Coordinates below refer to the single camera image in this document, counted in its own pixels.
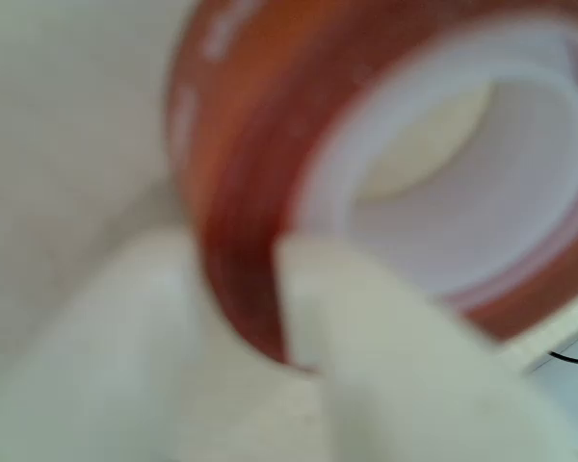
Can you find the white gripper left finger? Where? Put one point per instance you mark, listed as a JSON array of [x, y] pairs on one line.
[[125, 361]]

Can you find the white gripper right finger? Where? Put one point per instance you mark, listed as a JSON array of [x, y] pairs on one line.
[[390, 375]]

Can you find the small red tape roll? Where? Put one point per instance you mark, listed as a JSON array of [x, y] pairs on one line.
[[250, 144]]

